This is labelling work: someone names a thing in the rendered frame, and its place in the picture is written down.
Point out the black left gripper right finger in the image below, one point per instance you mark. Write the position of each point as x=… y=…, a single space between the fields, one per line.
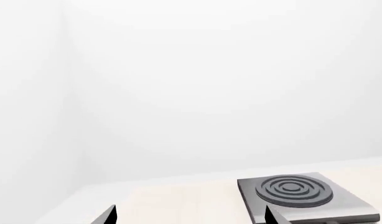
x=273 y=217

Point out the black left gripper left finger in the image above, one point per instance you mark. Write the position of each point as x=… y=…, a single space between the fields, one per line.
x=109 y=217

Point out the grey single-burner electric stove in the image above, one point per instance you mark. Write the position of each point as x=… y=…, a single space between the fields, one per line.
x=303 y=193

